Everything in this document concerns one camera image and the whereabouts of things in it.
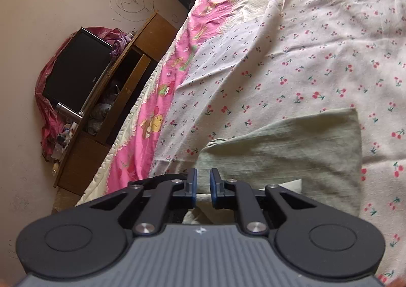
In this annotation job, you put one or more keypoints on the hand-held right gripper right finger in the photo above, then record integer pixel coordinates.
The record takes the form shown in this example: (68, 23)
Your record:
(214, 190)

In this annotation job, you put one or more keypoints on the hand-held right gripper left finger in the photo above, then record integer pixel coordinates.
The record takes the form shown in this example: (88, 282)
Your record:
(192, 190)

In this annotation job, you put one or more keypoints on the green pants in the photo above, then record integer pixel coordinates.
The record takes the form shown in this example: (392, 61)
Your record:
(285, 147)

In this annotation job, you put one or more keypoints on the pink cartoon quilt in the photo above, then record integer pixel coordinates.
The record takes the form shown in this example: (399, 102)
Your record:
(149, 134)

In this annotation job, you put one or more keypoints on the wooden cabinet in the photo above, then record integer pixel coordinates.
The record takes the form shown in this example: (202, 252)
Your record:
(82, 160)

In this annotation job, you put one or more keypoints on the grey cloth bundle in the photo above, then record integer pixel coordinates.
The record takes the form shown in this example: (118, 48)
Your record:
(101, 112)

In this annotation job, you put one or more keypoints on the metal flask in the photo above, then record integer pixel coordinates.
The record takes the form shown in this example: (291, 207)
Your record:
(68, 110)

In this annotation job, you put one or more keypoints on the cherry print bed sheet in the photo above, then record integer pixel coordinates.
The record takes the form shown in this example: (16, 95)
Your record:
(285, 52)

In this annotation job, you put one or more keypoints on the black television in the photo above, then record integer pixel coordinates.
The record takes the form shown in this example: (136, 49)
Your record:
(76, 68)

